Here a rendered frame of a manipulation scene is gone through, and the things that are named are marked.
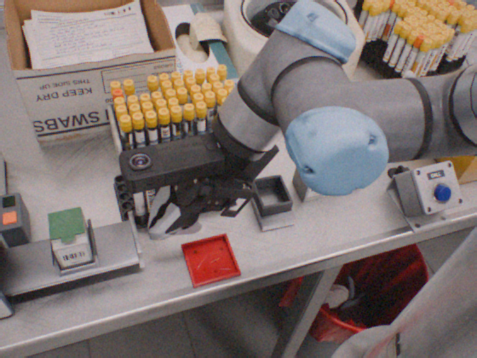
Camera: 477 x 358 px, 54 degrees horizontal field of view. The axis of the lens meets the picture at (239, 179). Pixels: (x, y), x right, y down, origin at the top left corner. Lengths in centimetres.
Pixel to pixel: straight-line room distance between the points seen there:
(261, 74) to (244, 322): 119
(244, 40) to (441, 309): 69
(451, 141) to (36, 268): 50
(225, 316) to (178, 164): 111
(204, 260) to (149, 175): 21
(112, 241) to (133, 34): 43
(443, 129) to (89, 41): 67
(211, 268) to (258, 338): 92
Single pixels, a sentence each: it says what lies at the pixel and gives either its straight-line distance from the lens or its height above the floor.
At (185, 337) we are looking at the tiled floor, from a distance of 156.
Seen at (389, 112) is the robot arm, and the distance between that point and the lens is 41.
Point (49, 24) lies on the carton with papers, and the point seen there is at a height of 94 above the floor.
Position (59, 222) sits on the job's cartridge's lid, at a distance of 60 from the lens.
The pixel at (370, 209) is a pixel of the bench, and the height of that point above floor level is 88.
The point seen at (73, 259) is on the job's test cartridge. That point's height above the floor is 94.
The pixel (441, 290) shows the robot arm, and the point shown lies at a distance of 20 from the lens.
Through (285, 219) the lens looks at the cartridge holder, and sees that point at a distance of 71.
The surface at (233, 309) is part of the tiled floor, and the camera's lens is 160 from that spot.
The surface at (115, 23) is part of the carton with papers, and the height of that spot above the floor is 94.
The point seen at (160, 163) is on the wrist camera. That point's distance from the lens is 52.
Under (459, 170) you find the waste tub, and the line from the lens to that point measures 85.
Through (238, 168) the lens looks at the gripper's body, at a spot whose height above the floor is 103.
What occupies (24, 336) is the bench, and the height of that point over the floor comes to 88.
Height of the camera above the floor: 147
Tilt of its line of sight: 51 degrees down
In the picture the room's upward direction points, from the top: 8 degrees clockwise
